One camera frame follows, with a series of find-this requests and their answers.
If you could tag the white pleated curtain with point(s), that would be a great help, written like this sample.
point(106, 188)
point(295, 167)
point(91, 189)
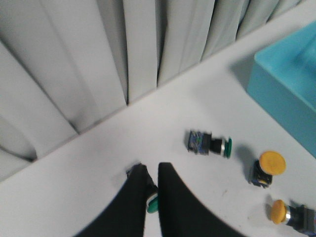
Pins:
point(67, 64)

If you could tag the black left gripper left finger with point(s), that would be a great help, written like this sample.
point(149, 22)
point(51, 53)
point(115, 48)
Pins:
point(125, 215)

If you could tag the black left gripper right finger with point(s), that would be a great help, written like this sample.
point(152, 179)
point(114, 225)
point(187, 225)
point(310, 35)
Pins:
point(181, 214)

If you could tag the green push button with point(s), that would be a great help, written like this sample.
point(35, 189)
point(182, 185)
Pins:
point(152, 201)
point(201, 143)

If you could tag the light blue plastic box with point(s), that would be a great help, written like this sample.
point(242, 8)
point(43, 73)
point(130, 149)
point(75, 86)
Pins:
point(283, 83)

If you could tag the yellow push button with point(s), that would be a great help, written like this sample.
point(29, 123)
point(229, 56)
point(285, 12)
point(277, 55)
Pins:
point(301, 218)
point(269, 164)

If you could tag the lying yellow push button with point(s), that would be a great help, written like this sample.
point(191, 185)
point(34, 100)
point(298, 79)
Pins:
point(301, 218)

